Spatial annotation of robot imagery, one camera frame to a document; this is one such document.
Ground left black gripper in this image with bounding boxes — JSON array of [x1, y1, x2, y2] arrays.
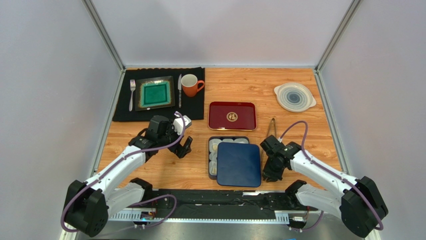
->
[[157, 119, 192, 159]]

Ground navy box lid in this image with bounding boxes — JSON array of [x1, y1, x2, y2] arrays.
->
[[216, 142, 262, 188]]

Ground metal serving tongs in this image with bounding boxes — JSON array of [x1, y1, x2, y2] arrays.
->
[[260, 117, 277, 161]]

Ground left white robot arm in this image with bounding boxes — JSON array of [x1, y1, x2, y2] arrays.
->
[[60, 112, 193, 237]]

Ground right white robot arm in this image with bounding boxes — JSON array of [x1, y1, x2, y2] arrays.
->
[[260, 135, 389, 238]]

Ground navy box with paper cups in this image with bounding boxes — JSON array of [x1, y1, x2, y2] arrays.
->
[[208, 136, 250, 180]]

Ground green square plate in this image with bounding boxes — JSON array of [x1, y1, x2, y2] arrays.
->
[[134, 75, 176, 112]]

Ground red lacquer tray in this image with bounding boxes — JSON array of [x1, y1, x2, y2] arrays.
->
[[207, 101, 258, 131]]

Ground orange mug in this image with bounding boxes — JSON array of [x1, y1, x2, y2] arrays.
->
[[181, 74, 205, 98]]

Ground table knife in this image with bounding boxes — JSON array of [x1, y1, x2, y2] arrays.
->
[[178, 74, 182, 108]]

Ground white round plate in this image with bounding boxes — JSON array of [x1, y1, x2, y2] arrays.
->
[[273, 82, 317, 113]]

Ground silver fork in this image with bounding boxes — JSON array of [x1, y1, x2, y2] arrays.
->
[[128, 79, 136, 112]]

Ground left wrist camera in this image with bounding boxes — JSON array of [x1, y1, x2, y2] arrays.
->
[[172, 112, 192, 135]]

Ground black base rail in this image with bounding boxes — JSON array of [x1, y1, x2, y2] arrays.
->
[[141, 189, 308, 220]]

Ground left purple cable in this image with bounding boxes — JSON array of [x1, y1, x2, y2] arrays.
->
[[60, 111, 178, 233]]

